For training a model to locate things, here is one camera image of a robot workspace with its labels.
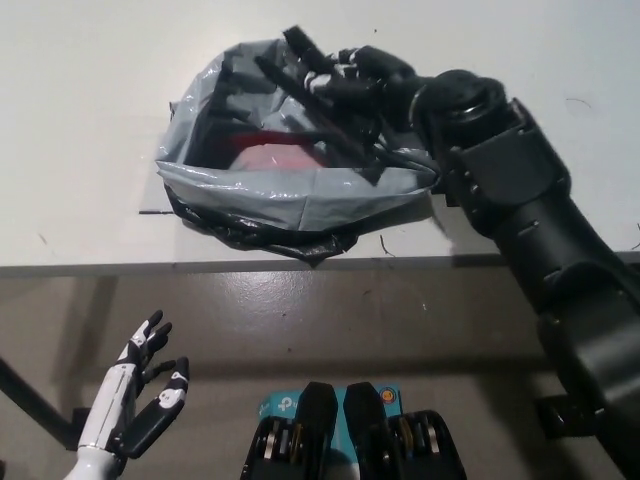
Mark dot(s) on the white and black left hand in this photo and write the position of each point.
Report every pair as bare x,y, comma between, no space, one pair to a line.
120,400

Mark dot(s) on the white and black right hand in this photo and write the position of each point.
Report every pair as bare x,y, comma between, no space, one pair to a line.
370,82

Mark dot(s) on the red item in bag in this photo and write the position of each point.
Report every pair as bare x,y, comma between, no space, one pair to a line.
272,157

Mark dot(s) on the grey and black plastic bag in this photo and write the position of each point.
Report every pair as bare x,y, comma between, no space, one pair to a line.
280,200

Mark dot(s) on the black table leg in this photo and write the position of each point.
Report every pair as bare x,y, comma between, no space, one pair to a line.
30,390

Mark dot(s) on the thin white flat board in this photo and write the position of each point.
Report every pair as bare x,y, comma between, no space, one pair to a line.
150,195

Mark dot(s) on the black and teal robot body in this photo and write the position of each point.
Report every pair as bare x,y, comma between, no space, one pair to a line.
350,440

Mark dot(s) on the black floor bracket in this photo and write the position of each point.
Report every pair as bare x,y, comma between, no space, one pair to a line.
565,415

